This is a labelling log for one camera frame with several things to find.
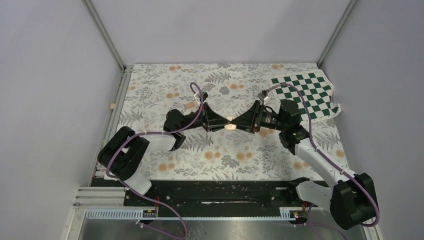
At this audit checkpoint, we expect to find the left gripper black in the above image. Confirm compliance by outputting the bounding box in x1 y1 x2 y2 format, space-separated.
178 102 232 132

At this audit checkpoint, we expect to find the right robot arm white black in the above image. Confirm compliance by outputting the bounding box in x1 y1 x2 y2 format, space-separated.
231 100 380 230

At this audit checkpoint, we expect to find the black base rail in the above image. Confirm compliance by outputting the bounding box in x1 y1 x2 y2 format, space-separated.
145 180 311 219

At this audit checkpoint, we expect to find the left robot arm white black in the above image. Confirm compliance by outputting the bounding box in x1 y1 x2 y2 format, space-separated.
97 103 230 206

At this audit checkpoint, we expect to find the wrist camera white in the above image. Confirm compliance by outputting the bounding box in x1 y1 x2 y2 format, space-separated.
193 92 209 104
258 90 270 105

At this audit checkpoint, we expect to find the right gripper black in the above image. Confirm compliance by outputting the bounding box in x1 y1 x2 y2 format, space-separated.
231 100 287 134

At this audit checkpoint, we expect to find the green white checkered mat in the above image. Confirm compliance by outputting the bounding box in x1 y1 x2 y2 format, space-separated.
268 69 342 123

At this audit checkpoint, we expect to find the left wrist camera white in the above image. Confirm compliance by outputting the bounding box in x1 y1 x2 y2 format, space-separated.
193 92 209 104

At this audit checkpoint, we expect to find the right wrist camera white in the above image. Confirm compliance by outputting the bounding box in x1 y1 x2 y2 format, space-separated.
258 90 270 105

